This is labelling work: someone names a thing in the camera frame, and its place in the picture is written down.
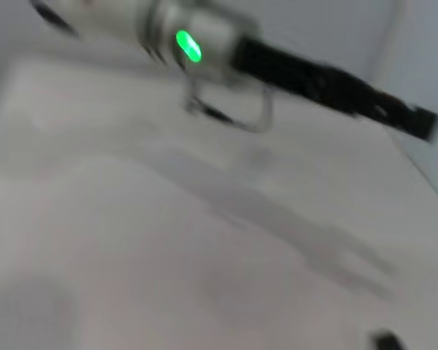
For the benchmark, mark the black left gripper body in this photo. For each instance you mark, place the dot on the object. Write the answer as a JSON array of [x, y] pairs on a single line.
[[288, 69]]

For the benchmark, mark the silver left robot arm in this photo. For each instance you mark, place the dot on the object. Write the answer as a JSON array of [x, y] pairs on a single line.
[[219, 40]]

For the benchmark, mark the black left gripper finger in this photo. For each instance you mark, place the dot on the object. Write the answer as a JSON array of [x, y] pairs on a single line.
[[419, 122]]

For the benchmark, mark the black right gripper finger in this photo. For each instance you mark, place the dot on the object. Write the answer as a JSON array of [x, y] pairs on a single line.
[[388, 342]]

